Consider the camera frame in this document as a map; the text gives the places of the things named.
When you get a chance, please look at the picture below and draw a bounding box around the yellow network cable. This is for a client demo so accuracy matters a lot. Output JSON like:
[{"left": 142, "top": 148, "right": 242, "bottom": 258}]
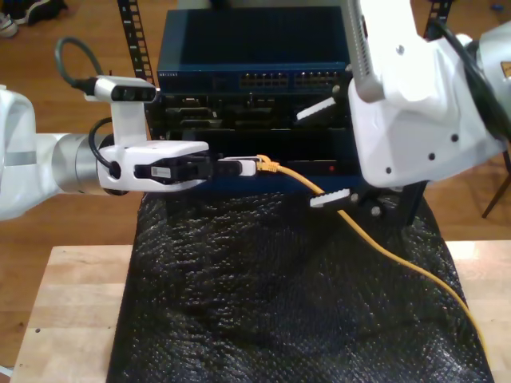
[{"left": 255, "top": 154, "right": 491, "bottom": 383}]

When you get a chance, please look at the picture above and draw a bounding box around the brown wooden chair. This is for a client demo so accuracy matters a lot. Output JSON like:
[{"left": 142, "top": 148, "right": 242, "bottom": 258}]
[{"left": 481, "top": 149, "right": 511, "bottom": 219}]

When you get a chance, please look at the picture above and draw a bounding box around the white shoe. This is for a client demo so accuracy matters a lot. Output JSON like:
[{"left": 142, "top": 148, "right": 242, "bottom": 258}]
[{"left": 0, "top": 11, "right": 20, "bottom": 39}]

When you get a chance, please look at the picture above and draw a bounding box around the black cable with angled plug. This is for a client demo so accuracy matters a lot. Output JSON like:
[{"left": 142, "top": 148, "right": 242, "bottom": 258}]
[{"left": 433, "top": 18, "right": 511, "bottom": 141}]

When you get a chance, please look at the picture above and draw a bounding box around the black bubble-wrap mat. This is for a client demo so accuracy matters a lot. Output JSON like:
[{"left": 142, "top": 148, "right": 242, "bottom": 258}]
[{"left": 105, "top": 191, "right": 494, "bottom": 383}]

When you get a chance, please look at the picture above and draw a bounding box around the black rack server unit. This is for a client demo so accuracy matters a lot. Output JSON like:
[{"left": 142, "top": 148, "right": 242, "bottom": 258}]
[{"left": 153, "top": 92, "right": 352, "bottom": 131}]

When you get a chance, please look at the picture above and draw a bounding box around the dark shoe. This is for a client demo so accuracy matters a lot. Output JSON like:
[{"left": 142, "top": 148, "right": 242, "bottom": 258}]
[{"left": 11, "top": 0, "right": 69, "bottom": 26}]

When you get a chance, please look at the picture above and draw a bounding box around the blue network switch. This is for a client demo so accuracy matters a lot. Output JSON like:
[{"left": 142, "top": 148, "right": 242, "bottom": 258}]
[{"left": 156, "top": 8, "right": 352, "bottom": 95}]

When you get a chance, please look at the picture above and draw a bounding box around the grey cable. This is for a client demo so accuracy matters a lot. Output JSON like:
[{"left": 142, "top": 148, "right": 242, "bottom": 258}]
[{"left": 54, "top": 36, "right": 105, "bottom": 92}]

